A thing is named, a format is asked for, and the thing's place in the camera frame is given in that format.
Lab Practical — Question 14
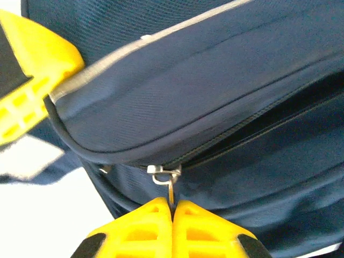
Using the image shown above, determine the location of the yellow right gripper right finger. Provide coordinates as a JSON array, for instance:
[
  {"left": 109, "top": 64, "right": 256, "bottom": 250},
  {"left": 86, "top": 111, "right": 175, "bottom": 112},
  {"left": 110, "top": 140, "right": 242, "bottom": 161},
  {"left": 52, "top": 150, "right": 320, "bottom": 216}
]
[{"left": 171, "top": 199, "right": 272, "bottom": 258}]

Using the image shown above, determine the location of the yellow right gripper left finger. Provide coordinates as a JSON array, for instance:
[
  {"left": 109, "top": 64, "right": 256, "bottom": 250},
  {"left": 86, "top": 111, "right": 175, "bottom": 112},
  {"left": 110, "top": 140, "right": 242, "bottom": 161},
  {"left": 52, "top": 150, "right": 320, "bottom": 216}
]
[{"left": 71, "top": 197, "right": 173, "bottom": 258}]

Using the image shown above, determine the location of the navy blue student backpack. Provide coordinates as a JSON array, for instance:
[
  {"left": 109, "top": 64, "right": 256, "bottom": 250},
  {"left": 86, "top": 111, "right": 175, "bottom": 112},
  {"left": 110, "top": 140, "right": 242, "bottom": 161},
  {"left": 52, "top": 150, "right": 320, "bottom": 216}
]
[{"left": 20, "top": 0, "right": 344, "bottom": 258}]

